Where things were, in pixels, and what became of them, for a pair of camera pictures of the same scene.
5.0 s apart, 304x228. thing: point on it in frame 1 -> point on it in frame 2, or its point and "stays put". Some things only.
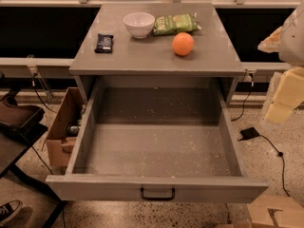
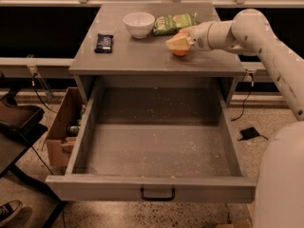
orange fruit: x=182 y=44 stays put
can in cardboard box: x=73 y=130 stays put
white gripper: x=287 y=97 -> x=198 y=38
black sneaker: x=9 y=210 stays put
